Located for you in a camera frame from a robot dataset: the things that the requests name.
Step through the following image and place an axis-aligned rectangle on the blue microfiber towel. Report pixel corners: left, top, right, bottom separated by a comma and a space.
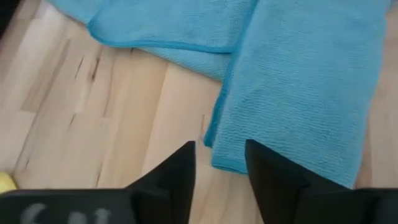
46, 0, 259, 82
203, 0, 393, 190

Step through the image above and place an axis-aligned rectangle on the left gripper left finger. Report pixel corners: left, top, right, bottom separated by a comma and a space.
126, 140, 197, 224

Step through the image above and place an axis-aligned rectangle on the yellow microfiber towel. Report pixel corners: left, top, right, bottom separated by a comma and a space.
0, 170, 19, 194

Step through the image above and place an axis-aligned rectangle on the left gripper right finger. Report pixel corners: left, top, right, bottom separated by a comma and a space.
244, 139, 374, 224

